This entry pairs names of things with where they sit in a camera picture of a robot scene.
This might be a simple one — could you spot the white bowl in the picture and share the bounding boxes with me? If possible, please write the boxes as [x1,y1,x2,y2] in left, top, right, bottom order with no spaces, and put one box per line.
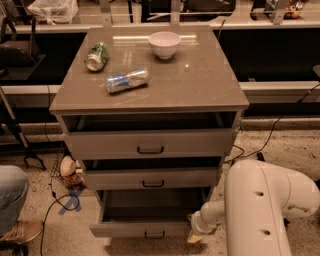
[148,31,181,59]

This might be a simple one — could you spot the brown shoe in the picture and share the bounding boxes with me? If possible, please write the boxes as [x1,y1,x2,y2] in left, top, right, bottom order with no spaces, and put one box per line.
[0,220,43,244]

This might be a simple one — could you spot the grey drawer cabinet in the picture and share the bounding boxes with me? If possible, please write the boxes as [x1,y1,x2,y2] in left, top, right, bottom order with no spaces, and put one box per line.
[49,25,250,201]

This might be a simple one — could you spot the person's leg in jeans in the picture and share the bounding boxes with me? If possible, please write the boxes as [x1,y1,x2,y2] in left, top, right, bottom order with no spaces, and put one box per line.
[0,165,29,236]

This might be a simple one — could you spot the black power cable right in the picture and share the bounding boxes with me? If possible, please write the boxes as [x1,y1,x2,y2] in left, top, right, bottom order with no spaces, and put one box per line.
[223,83,320,165]

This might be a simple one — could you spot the black cable left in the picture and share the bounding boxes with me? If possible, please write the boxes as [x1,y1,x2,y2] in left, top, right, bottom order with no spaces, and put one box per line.
[39,84,81,256]

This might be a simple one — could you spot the blue silver soda can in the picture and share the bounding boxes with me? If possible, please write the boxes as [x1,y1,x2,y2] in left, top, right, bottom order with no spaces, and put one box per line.
[106,68,149,93]

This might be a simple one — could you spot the blue tape cross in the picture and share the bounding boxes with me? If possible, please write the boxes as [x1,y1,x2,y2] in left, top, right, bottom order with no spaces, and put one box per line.
[58,186,85,215]

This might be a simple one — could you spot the white plastic bag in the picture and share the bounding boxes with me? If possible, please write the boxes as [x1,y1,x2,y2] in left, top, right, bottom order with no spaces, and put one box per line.
[27,0,78,25]

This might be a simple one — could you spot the black tripod leg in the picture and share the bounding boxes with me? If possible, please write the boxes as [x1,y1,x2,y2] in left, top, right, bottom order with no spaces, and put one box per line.
[0,86,46,171]

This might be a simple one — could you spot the black chair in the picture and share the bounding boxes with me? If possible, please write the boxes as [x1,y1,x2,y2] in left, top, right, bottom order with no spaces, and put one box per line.
[0,15,45,81]

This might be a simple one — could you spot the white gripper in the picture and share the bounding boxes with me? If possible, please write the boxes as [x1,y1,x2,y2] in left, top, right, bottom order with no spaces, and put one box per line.
[187,211,213,244]

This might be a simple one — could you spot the grey drawer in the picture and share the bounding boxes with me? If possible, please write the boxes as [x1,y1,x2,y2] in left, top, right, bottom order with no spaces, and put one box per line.
[83,167,222,190]
[64,129,236,160]
[90,187,211,238]

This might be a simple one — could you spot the green crushed soda can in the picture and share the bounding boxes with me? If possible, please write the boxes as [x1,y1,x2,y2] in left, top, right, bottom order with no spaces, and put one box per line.
[84,42,109,72]

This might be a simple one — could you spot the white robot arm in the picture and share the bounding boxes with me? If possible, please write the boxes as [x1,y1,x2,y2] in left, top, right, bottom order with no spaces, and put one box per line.
[188,159,320,256]

